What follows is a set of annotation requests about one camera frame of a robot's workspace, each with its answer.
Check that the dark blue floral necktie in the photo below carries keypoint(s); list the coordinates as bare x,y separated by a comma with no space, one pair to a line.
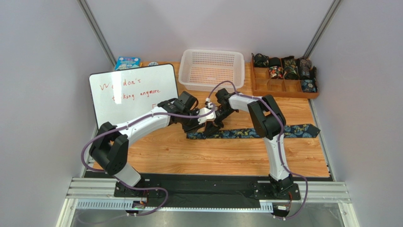
290,131

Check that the rolled dark tie far left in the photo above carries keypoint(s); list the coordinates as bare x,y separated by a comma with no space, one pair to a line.
260,60

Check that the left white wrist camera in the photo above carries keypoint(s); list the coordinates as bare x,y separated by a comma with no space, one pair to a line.
205,115

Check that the blue printed box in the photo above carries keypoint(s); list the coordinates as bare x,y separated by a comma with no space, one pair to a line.
124,63

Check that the rolled red floral tie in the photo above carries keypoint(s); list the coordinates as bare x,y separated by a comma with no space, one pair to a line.
275,68

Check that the rolled grey dark tie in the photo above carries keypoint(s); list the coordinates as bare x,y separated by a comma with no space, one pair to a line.
304,68

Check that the aluminium rail frame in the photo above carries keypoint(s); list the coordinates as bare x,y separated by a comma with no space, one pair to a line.
90,201

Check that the wooden compartment tray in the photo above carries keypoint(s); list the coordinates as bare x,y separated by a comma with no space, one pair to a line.
262,84

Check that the whiteboard with red writing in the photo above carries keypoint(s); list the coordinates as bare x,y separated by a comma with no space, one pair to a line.
120,96

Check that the rolled blue floral tie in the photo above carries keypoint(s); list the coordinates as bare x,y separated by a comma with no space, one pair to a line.
309,86

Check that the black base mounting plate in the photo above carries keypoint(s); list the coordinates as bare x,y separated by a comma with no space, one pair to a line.
205,191

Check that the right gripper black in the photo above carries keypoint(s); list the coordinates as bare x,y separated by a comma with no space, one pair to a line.
217,119

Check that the rolled green dark tie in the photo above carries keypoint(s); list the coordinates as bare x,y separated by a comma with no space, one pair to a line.
290,68

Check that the white plastic perforated basket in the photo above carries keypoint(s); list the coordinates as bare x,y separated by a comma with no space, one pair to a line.
202,70

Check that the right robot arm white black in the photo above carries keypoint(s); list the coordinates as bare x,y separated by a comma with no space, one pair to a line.
268,122

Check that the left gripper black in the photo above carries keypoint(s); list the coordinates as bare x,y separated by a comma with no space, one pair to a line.
193,125

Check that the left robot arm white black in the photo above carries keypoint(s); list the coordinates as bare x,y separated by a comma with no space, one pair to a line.
110,149

